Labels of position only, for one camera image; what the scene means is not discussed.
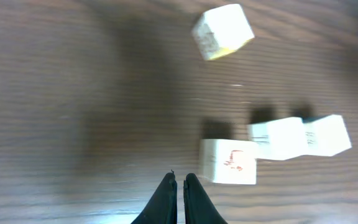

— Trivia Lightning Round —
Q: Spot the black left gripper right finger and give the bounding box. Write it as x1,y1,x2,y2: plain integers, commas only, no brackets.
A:
183,173,227,224

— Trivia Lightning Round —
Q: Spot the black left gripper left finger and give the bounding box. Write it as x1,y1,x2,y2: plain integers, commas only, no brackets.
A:
131,172,177,224

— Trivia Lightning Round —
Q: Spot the acorn picture wooden block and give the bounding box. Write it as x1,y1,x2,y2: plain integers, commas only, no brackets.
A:
199,139,258,185

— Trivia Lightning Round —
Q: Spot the red printed wooden block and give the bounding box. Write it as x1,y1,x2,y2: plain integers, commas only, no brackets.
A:
248,117,308,161

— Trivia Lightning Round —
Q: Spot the yellow sided wooden block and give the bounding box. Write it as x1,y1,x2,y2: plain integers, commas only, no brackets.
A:
191,4,255,60

